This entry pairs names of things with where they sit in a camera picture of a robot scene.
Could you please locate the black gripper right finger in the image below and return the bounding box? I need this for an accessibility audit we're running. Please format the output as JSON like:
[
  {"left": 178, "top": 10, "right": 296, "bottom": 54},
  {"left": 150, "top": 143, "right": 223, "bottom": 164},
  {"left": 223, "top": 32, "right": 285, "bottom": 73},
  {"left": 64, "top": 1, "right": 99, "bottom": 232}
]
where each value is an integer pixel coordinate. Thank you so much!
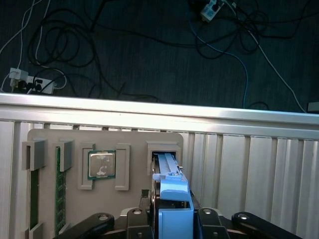
[{"left": 196, "top": 207, "right": 304, "bottom": 239}]

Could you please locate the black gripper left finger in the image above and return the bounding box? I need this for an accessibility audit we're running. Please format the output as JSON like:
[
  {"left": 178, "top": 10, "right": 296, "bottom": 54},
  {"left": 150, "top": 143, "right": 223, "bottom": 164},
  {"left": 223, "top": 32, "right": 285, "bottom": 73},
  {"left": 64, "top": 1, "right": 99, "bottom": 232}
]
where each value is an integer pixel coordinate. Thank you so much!
[{"left": 68, "top": 208, "right": 155, "bottom": 239}]

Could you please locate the hard disk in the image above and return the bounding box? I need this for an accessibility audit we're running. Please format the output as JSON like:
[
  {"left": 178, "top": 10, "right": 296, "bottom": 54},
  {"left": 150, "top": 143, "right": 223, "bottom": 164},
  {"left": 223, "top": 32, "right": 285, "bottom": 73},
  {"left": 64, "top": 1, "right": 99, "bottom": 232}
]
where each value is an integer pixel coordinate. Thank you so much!
[{"left": 149, "top": 152, "right": 201, "bottom": 239}]

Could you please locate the grey parts rack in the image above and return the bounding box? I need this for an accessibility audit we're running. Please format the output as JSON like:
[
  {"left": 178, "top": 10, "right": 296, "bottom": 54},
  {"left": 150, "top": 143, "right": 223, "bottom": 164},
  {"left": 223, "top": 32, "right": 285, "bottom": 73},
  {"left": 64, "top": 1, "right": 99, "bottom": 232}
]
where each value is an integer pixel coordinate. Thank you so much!
[{"left": 21, "top": 128, "right": 185, "bottom": 239}]

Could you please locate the silver CPU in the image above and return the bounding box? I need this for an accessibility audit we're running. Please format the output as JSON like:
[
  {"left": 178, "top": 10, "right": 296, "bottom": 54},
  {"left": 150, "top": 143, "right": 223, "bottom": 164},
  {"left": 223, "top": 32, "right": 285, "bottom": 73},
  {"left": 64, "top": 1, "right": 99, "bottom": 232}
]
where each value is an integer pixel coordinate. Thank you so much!
[{"left": 87, "top": 150, "right": 117, "bottom": 180}]

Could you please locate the green RAM stick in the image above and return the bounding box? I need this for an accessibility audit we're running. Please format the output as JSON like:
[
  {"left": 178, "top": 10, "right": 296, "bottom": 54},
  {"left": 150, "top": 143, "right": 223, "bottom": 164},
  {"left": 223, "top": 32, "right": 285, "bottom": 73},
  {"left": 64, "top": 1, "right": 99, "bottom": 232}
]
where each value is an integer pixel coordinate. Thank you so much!
[
  {"left": 29, "top": 169, "right": 40, "bottom": 231},
  {"left": 54, "top": 146, "right": 67, "bottom": 237}
]

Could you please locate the white power strip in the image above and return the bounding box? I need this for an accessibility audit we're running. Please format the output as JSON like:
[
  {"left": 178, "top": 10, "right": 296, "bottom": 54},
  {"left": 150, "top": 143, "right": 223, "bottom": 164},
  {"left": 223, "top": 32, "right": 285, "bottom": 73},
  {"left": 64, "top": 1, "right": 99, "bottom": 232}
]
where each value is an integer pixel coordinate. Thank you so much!
[
  {"left": 200, "top": 0, "right": 222, "bottom": 22},
  {"left": 8, "top": 74, "right": 56, "bottom": 95}
]

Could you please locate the white power adapter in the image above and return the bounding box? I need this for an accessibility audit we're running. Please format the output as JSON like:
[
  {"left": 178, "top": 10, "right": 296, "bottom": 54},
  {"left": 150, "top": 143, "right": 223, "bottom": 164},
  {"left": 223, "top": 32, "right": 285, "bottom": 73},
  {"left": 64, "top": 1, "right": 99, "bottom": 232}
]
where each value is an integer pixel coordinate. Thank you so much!
[{"left": 9, "top": 67, "right": 28, "bottom": 87}]

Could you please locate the blue floor cable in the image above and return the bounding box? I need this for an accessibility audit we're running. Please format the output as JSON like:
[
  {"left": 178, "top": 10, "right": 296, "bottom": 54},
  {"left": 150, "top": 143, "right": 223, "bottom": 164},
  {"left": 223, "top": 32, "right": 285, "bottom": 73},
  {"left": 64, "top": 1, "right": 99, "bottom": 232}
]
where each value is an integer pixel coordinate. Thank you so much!
[{"left": 188, "top": 19, "right": 250, "bottom": 109}]

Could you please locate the white floor cable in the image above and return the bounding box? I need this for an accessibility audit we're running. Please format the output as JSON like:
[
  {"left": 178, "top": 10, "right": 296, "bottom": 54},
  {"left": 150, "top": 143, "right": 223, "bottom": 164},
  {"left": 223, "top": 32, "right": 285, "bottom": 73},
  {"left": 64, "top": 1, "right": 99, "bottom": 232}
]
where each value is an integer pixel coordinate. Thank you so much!
[{"left": 224, "top": 0, "right": 308, "bottom": 113}]

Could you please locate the black floor cable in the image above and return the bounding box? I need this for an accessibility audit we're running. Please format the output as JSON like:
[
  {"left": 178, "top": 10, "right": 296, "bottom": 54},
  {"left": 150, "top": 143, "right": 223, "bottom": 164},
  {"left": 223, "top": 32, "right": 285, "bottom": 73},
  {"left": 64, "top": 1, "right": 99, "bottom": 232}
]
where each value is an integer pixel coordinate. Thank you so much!
[{"left": 89, "top": 0, "right": 200, "bottom": 48}]

